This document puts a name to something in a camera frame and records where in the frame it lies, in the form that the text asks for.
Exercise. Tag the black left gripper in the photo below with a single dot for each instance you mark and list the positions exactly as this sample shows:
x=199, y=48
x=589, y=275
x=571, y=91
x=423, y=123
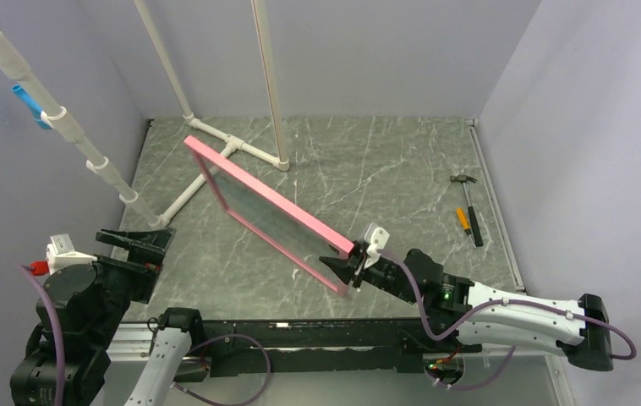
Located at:
x=143, y=264

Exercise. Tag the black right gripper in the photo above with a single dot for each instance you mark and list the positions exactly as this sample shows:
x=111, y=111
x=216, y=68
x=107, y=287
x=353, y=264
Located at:
x=345, y=268

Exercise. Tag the pink wooden picture frame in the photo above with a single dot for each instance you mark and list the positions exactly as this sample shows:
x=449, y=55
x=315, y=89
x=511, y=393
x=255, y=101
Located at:
x=285, y=226

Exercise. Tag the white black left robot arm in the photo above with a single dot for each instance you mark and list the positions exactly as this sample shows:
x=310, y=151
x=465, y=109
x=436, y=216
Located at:
x=83, y=299

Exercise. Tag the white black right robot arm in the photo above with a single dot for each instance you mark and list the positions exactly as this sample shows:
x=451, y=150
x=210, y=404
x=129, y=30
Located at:
x=466, y=313

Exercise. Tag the blue pipe peg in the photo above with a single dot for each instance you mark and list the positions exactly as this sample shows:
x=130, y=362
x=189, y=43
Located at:
x=31, y=104

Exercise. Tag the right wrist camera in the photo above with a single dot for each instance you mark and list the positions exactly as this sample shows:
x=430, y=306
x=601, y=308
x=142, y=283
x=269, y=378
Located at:
x=374, y=240

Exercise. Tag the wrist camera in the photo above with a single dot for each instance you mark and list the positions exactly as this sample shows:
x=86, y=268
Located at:
x=374, y=240
x=60, y=253

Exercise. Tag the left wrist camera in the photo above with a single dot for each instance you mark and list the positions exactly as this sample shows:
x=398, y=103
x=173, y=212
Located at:
x=60, y=253

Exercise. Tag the black handled claw hammer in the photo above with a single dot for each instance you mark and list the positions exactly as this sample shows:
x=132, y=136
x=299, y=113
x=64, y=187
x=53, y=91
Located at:
x=465, y=181

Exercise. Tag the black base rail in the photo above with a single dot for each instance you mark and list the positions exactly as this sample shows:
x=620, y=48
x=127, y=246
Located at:
x=234, y=347

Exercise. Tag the aluminium side rail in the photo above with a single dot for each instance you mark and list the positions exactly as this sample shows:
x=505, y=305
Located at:
x=561, y=388

